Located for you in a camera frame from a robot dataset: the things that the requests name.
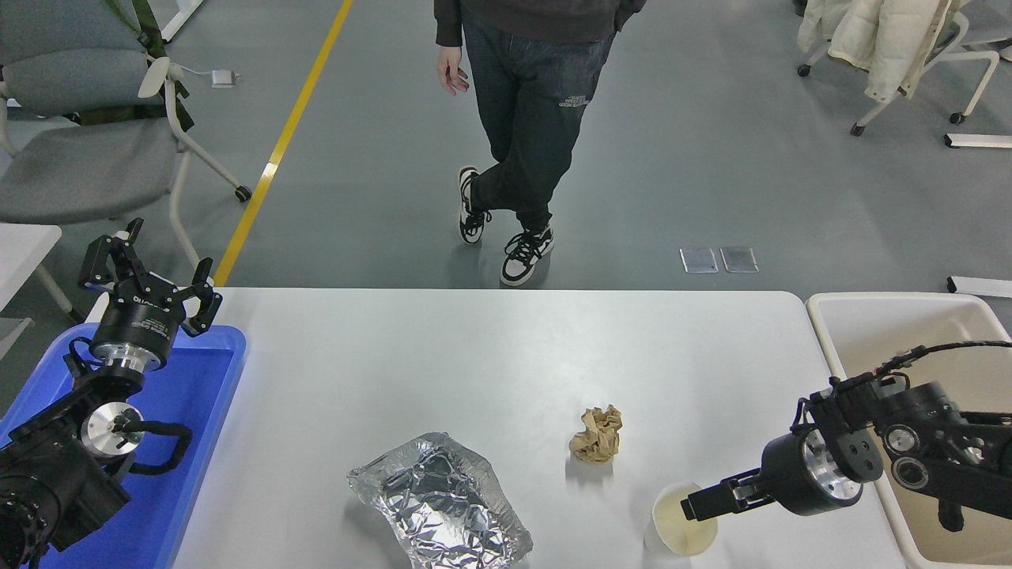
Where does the white paper cup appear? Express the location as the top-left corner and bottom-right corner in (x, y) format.
(644, 481), (719, 556)

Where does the green strap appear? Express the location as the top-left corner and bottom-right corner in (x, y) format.
(75, 0), (194, 131)

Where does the large pale plastic bin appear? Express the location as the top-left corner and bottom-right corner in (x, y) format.
(806, 292), (1012, 569)

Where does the tan paper ball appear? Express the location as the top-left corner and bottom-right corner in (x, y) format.
(568, 405), (623, 464)

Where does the grey office chair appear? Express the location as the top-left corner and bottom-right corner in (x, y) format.
(0, 0), (254, 269)

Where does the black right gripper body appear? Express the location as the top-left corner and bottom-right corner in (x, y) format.
(761, 431), (831, 518)

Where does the blue plastic tray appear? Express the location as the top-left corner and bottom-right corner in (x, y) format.
(0, 322), (247, 569)

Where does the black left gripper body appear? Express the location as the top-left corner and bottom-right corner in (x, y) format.
(91, 275), (187, 363)

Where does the small white side table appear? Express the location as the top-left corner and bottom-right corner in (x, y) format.
(0, 224), (84, 360)

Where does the cream padded coat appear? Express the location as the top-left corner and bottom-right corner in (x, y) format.
(797, 0), (961, 104)

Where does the person's right hand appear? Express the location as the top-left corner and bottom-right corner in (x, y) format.
(437, 46), (470, 96)

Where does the white-framed office chair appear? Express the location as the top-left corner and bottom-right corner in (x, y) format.
(797, 0), (1012, 137)

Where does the silver foil tray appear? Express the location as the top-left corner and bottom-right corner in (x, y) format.
(346, 431), (534, 569)

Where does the person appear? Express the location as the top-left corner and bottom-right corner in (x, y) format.
(433, 0), (648, 287)

